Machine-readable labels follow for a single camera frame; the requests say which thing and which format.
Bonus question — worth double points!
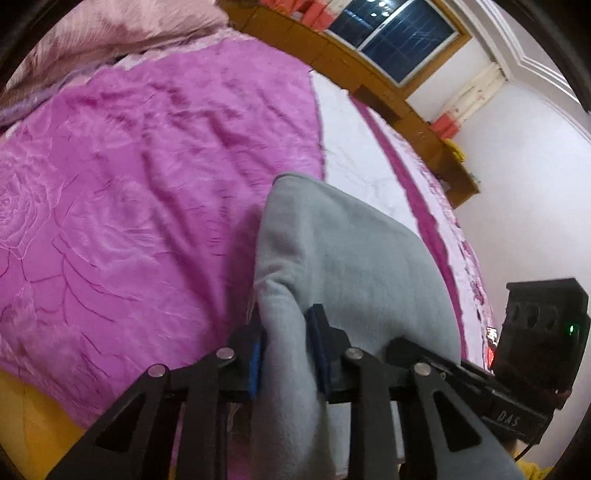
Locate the grey pants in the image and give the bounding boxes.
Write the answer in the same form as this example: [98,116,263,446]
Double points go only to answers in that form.
[248,172,525,480]

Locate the purple rose bedspread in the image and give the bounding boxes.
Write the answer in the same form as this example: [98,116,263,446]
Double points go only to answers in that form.
[0,27,498,480]

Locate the yellow item on cabinet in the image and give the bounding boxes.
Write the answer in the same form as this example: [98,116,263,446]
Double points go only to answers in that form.
[444,138,467,163]

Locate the red floral curtain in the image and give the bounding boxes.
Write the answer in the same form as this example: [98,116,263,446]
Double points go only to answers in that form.
[431,62,507,140]

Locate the wooden low cabinet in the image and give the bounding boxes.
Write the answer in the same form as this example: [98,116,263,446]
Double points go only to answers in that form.
[218,1,480,208]

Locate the dark window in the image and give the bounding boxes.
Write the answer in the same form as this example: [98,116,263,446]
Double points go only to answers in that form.
[327,0,471,92]

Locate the pink checked quilt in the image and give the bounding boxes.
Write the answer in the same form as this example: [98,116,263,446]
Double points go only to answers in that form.
[1,1,228,104]

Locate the black camera box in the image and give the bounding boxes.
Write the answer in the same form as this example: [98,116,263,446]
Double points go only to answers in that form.
[492,278,590,410]

